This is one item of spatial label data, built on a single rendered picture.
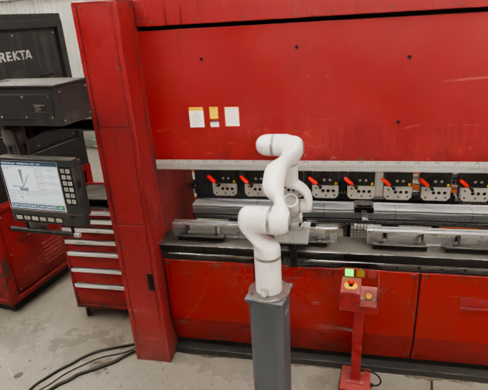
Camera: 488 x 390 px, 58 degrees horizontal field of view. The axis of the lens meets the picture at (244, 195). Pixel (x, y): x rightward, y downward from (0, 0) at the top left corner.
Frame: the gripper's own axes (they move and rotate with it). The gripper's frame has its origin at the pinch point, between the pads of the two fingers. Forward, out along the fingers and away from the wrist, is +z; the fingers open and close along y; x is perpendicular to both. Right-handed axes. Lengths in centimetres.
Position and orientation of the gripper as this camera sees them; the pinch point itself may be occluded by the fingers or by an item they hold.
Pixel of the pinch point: (294, 223)
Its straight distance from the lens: 264.9
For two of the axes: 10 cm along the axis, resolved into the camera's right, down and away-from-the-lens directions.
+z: 1.7, 4.5, 8.7
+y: -9.8, -0.2, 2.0
